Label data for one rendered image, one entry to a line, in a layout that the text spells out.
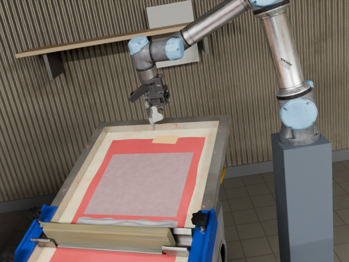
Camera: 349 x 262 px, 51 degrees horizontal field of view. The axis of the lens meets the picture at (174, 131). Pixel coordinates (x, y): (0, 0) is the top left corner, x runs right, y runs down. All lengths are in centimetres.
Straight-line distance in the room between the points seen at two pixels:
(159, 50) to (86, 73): 222
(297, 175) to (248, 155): 230
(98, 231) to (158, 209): 23
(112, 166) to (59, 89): 220
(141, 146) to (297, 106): 63
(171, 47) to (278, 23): 36
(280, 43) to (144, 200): 68
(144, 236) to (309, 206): 75
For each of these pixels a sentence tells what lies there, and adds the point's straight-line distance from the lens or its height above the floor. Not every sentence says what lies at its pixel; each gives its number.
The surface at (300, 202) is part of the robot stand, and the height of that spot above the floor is 97.
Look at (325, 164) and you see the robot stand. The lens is 151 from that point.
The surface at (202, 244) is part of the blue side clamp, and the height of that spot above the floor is 115.
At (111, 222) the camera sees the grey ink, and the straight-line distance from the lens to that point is 127.
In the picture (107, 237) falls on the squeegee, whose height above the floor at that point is 118.
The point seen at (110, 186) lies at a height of 118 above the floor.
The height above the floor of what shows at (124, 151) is 124.
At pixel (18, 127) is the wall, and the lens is 383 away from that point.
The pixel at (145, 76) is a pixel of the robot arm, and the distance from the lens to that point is 139.
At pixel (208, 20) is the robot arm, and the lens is 140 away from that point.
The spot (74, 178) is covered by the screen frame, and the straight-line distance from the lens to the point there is 145.
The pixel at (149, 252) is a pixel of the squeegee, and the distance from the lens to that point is 110.
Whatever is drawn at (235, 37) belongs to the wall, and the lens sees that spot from 344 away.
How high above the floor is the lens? 179
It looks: 20 degrees down
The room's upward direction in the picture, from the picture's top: 10 degrees counter-clockwise
